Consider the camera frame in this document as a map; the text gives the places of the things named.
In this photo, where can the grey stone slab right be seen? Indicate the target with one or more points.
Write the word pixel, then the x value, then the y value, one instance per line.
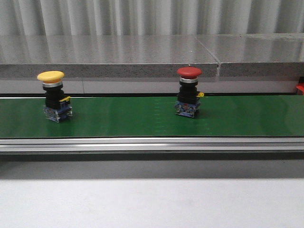
pixel 257 56

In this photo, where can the yellow push button back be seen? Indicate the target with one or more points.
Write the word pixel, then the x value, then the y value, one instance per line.
pixel 57 105

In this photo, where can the red push button back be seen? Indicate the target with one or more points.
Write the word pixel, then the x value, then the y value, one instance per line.
pixel 188 98

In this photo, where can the grey stone slab left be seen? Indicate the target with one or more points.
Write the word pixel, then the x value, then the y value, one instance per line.
pixel 86 56

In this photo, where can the white corrugated curtain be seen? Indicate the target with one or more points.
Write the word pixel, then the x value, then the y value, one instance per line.
pixel 150 17

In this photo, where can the grey stone slab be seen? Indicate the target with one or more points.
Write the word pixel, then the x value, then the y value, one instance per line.
pixel 86 56
pixel 257 56

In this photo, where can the red plastic tray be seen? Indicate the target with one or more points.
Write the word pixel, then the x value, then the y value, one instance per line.
pixel 300 89

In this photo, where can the green conveyor belt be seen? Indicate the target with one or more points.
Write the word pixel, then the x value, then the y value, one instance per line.
pixel 250 115

